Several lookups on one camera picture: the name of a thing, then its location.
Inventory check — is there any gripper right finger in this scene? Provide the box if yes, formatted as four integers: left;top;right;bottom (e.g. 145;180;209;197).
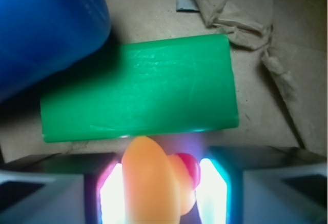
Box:
196;146;327;223

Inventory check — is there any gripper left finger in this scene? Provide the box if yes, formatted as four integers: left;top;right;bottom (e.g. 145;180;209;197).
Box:
1;152;122;223

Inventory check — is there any yellow rubber duck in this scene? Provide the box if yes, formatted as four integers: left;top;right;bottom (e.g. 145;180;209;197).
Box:
121;136;200;223

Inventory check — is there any green rectangular block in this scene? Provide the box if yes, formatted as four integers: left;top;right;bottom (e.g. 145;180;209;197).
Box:
40;34;239;142

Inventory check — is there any brown paper bag bin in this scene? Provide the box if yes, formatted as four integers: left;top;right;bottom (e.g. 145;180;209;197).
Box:
1;0;327;162

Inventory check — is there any blue plastic bottle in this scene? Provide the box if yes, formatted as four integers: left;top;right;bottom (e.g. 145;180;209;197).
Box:
1;0;111;101

